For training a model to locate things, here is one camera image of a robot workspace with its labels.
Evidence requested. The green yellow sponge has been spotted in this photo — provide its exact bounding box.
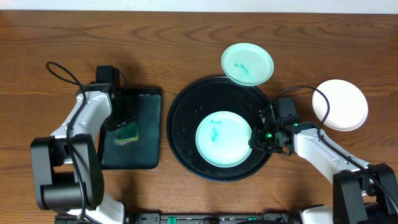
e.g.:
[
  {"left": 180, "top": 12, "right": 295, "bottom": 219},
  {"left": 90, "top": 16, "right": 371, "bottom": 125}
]
[{"left": 114, "top": 121, "right": 139, "bottom": 145}]

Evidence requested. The mint plate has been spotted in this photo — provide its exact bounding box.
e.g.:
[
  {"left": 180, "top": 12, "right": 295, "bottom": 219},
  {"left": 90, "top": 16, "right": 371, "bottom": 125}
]
[
  {"left": 221, "top": 43, "right": 274, "bottom": 86},
  {"left": 195, "top": 111, "right": 252, "bottom": 168}
]

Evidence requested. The white plate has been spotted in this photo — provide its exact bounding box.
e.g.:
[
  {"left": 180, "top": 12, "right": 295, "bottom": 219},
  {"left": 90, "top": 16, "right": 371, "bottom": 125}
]
[{"left": 312, "top": 79, "right": 369, "bottom": 131}]

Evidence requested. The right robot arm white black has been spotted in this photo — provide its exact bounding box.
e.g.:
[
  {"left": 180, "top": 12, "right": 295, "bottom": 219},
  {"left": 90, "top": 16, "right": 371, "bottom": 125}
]
[{"left": 249, "top": 109, "right": 397, "bottom": 223}]

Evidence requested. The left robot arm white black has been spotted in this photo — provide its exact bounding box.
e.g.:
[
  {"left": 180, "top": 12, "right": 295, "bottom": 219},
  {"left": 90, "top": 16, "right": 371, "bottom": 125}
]
[{"left": 30, "top": 83, "right": 134, "bottom": 223}]

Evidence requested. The black rectangular tray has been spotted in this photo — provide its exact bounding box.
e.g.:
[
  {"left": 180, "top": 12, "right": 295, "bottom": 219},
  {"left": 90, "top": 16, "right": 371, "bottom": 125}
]
[{"left": 98, "top": 88, "right": 162, "bottom": 170}]

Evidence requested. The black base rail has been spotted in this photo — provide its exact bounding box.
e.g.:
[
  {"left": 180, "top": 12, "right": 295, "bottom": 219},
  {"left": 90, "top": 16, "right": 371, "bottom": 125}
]
[{"left": 124, "top": 207, "right": 333, "bottom": 224}]

